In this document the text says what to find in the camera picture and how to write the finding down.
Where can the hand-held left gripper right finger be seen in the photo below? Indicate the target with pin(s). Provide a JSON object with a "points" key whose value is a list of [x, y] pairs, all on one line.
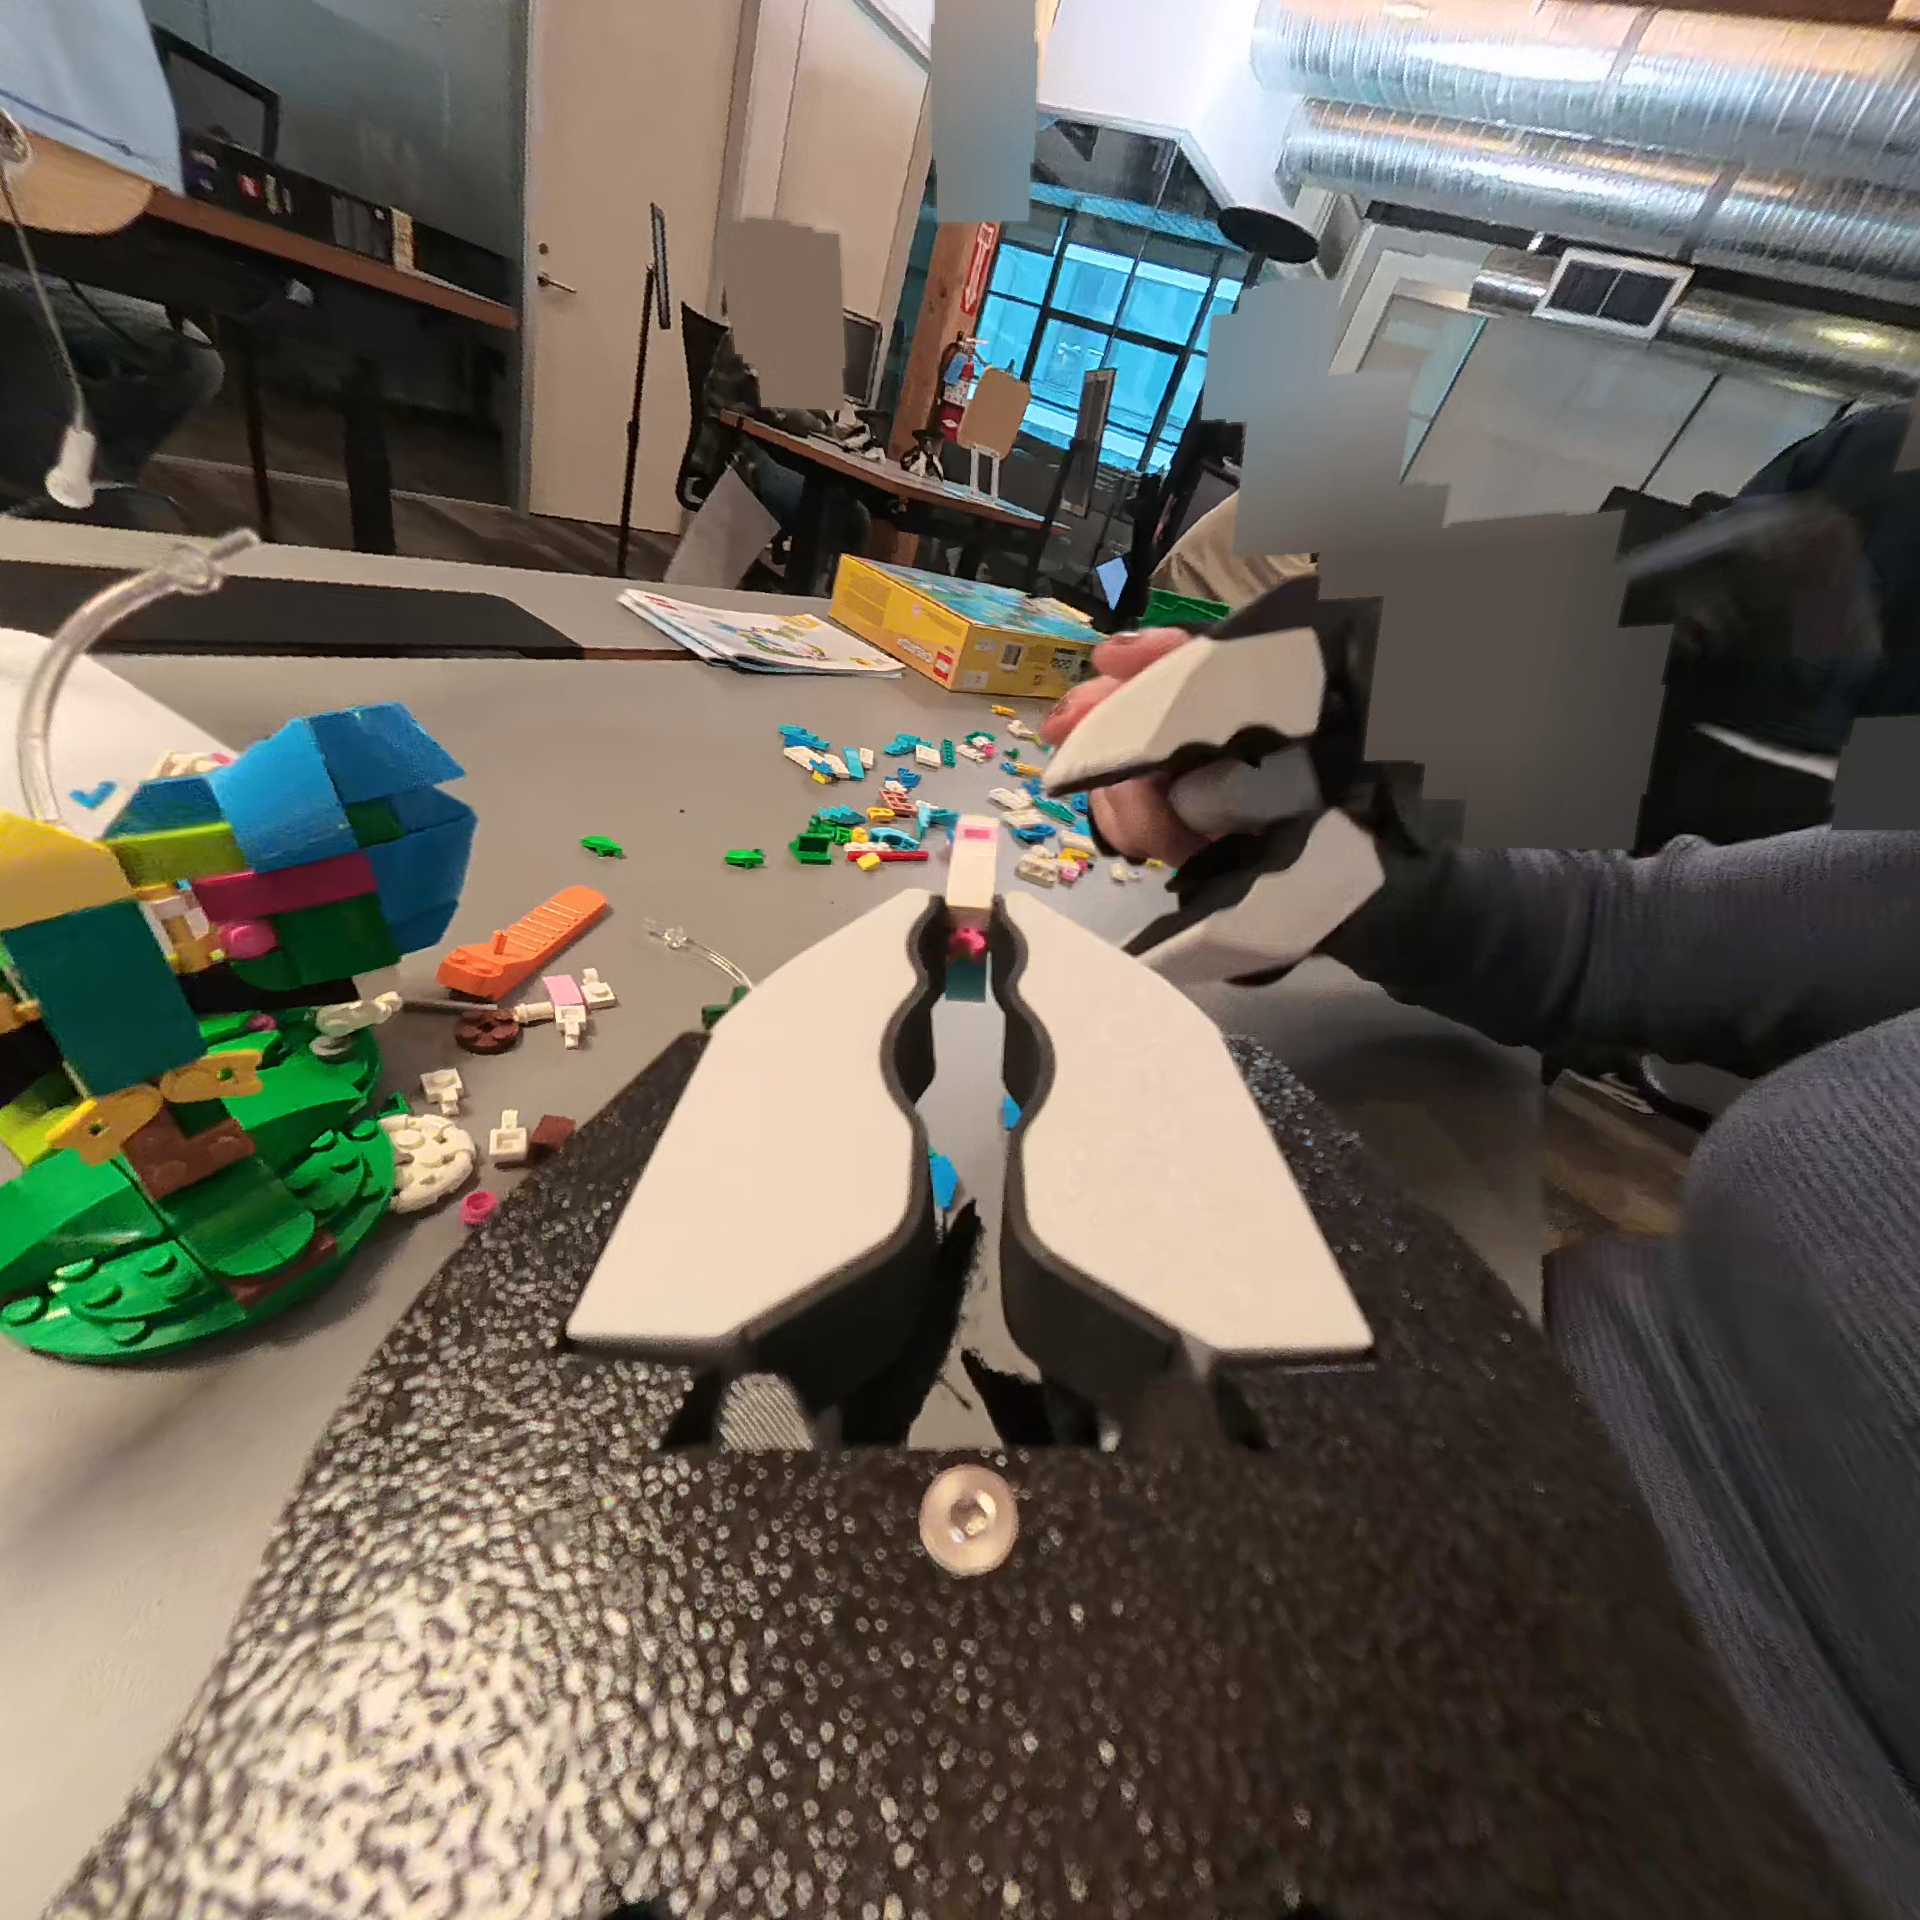
{"points": [[1186, 1186]]}

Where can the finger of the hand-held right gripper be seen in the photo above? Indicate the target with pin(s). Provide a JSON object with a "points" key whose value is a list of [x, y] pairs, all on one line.
{"points": [[1290, 901], [1200, 691]]}

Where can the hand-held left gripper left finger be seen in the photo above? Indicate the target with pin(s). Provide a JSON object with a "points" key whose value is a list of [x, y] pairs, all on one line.
{"points": [[753, 1170]]}

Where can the small white pink lego assembly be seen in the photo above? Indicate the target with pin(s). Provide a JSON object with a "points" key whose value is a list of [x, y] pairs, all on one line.
{"points": [[974, 871]]}

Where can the colourful lego bird model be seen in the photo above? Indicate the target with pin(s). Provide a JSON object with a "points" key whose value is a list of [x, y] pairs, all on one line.
{"points": [[332, 795]]}

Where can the green lego base build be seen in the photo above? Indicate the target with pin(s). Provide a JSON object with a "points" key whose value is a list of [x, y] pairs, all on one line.
{"points": [[179, 1292]]}

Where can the person's right forearm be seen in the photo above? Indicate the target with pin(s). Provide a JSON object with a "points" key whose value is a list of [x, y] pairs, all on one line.
{"points": [[1649, 945]]}

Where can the brown lego brick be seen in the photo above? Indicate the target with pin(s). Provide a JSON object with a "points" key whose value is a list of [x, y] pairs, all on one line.
{"points": [[553, 1133]]}

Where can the clear lego rod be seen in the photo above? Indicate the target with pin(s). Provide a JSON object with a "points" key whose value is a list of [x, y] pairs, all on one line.
{"points": [[697, 953]]}

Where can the small white lego piece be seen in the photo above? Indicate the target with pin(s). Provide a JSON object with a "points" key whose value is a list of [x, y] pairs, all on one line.
{"points": [[444, 1090], [588, 1003], [508, 1141]]}

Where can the yellow lego set box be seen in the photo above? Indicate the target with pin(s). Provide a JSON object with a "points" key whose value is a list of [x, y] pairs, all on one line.
{"points": [[929, 622]]}

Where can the brown round lego plate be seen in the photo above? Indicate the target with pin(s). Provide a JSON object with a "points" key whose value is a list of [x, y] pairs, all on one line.
{"points": [[489, 1032]]}

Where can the white round lego plate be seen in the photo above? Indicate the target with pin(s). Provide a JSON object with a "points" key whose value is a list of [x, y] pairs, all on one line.
{"points": [[428, 1159]]}

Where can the orange lego brick separator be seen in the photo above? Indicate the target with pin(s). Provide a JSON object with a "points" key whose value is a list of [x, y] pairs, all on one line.
{"points": [[527, 937]]}

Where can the pile of loose lego pieces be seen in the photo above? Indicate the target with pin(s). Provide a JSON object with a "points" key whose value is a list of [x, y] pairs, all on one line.
{"points": [[898, 817]]}

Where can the lego instruction booklet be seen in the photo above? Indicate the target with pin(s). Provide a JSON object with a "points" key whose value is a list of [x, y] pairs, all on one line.
{"points": [[753, 633]]}

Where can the person's right hand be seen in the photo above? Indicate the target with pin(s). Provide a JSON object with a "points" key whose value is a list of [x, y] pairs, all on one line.
{"points": [[1139, 817]]}

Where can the green plastic bin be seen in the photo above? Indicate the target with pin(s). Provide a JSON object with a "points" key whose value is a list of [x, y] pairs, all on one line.
{"points": [[1186, 607]]}

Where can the wooden desk with black legs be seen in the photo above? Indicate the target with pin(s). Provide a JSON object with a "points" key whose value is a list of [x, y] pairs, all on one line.
{"points": [[898, 479]]}

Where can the large paned window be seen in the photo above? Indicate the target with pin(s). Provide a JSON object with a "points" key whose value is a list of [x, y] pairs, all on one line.
{"points": [[1108, 333]]}

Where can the red fire extinguisher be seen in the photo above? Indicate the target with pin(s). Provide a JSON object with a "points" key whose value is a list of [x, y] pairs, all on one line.
{"points": [[961, 383]]}

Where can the black round ceiling lamp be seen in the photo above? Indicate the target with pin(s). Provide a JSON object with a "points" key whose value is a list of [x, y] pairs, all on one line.
{"points": [[1270, 234]]}

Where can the white air vent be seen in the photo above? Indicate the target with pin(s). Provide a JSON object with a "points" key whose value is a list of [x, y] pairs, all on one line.
{"points": [[1613, 291]]}

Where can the black tripod stand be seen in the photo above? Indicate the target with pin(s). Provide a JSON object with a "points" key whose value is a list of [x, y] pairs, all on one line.
{"points": [[645, 375]]}

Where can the person's grey clothed body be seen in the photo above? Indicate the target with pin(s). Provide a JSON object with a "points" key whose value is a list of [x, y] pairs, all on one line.
{"points": [[1800, 1352]]}

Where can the white door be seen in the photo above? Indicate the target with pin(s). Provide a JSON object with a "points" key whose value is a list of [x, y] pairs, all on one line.
{"points": [[631, 226]]}

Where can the white rounded desk mat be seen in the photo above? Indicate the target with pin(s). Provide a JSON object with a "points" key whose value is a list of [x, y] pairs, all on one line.
{"points": [[131, 691]]}

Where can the wooden shelf desk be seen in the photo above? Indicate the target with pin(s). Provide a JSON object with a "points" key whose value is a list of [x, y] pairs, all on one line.
{"points": [[342, 262]]}

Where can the silver air duct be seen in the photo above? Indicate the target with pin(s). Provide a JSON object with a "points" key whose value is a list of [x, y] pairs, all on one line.
{"points": [[1577, 148]]}

